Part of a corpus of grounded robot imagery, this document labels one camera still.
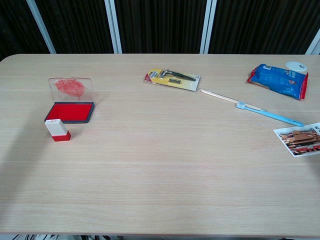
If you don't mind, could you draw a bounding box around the white and red stamp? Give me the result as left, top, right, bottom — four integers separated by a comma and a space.
44, 118, 72, 143

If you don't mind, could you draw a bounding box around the razor in yellow blister pack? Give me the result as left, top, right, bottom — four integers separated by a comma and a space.
143, 68, 201, 92

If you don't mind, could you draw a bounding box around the red ink pad clear lid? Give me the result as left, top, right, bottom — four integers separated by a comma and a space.
44, 77, 96, 124

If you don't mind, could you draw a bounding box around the blue snack bag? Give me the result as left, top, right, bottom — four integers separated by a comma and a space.
245, 63, 310, 101

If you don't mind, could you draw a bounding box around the palace photo postcard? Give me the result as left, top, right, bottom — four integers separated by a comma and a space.
272, 121, 320, 158

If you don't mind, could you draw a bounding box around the white partition frame post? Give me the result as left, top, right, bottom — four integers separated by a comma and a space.
199, 0, 218, 55
103, 0, 123, 55
304, 31, 320, 56
25, 0, 57, 55

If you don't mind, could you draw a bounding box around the blue handled wooden stick tool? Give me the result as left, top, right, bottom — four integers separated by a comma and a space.
199, 88, 305, 128

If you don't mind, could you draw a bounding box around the white round cable grommet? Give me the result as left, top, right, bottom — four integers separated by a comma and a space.
285, 60, 309, 74

